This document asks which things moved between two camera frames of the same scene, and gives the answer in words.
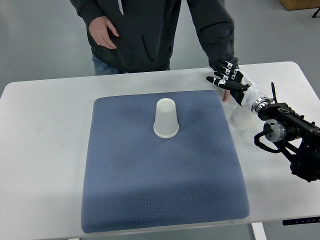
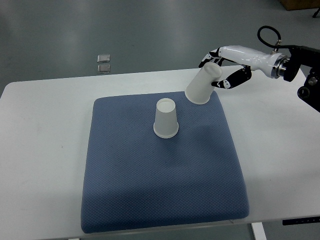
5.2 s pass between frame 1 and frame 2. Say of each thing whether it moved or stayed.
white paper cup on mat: stayed
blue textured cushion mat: stayed
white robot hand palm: moved
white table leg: stayed
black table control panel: stayed
